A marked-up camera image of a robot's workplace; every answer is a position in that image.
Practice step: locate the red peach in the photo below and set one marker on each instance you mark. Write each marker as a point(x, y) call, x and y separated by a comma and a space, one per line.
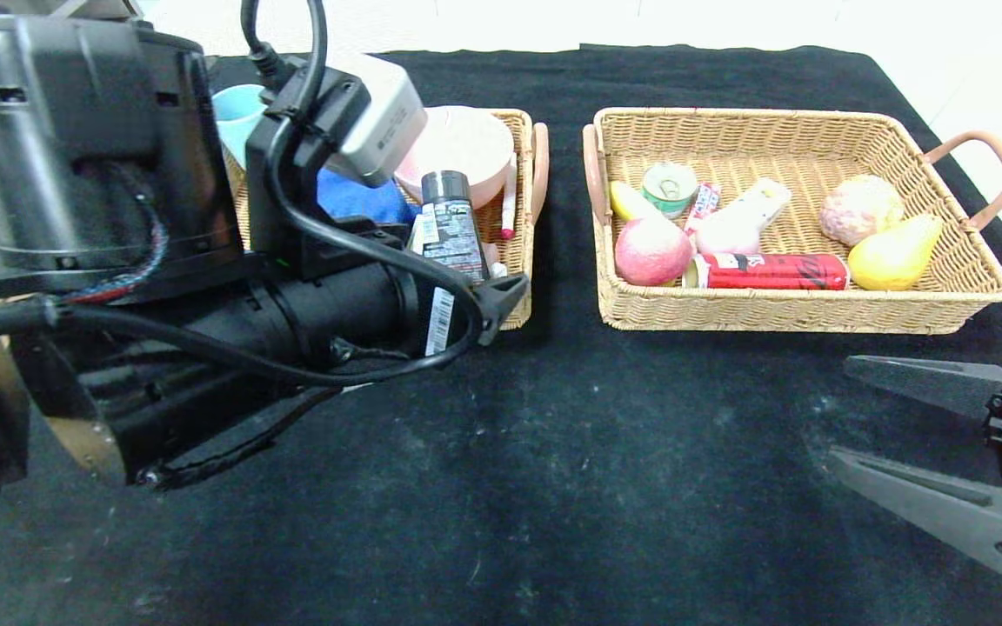
point(651, 252)

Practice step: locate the pink bowl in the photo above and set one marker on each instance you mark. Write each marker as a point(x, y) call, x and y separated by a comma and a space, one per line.
point(466, 143)

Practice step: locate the wicker basket with household items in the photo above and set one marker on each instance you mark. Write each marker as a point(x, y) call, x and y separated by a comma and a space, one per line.
point(518, 261)

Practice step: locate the brown cream puff bread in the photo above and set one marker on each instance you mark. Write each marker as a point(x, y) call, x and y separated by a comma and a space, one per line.
point(862, 209)

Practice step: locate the black cosmetic tube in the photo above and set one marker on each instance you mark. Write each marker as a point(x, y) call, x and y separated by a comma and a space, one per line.
point(457, 235)

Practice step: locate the red candy stick pack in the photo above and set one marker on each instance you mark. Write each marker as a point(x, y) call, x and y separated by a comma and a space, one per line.
point(703, 204)

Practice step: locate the white pen pink tip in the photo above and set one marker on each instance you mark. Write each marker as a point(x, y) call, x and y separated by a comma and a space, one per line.
point(509, 200)

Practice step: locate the blue microfibre cloth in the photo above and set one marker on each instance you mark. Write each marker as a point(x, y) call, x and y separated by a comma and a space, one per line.
point(362, 200)

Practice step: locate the small cream snack box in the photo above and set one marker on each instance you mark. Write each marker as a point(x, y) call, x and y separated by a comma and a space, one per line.
point(766, 200)

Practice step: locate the teal mug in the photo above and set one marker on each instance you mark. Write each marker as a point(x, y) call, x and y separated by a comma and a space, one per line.
point(236, 113)

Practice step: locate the wicker basket with food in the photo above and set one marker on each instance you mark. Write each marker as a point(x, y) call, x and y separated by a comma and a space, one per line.
point(814, 148)

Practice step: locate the black table cloth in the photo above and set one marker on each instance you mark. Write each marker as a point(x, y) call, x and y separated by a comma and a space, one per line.
point(640, 435)

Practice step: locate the green tin can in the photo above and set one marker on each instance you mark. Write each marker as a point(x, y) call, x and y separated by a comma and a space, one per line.
point(668, 187)

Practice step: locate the red chips can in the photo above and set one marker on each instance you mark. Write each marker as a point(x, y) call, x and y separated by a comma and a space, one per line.
point(771, 271)

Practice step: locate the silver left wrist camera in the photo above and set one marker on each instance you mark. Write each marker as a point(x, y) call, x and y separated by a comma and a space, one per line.
point(388, 122)

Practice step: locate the pale pink soft ball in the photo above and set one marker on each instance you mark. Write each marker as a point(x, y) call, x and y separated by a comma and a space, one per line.
point(723, 235)

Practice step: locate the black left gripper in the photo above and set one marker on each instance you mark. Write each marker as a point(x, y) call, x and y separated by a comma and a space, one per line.
point(441, 320)

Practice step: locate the yellow banana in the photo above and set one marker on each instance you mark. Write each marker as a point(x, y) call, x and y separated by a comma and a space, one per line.
point(631, 202)

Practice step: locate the pink lotion tube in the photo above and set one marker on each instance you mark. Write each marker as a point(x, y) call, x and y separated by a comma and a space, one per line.
point(497, 265)

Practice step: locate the yellow pear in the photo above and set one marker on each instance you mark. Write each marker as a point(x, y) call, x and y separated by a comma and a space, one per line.
point(892, 256)

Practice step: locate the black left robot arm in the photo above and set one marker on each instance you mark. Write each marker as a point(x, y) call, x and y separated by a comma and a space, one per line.
point(75, 156)

